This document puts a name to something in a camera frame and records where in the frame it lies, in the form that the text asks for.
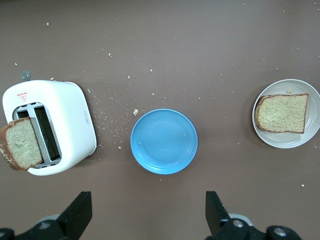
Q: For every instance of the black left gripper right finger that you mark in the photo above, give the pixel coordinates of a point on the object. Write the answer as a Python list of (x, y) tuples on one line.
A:
[(215, 220)]

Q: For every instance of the clear suction cup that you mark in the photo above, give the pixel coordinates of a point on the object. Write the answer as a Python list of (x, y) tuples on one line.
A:
[(25, 75)]

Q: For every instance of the toasted bread slice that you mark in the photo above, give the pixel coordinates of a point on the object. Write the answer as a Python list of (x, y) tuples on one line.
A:
[(21, 145), (282, 115)]

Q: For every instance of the blue plate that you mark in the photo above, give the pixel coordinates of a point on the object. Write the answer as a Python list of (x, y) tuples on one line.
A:
[(163, 141)]

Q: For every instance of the white two-slot toaster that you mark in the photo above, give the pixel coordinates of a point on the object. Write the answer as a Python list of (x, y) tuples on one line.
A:
[(67, 112)]

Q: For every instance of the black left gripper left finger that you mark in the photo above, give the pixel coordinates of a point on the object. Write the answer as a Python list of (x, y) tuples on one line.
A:
[(75, 215)]

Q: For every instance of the large bread crumb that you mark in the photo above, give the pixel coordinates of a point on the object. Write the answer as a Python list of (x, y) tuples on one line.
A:
[(135, 112)]

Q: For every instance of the beige plate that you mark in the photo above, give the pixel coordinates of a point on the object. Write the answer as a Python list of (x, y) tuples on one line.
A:
[(287, 140)]

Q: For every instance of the yellow crumb bit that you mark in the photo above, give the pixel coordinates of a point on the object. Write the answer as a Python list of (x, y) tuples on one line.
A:
[(290, 90)]

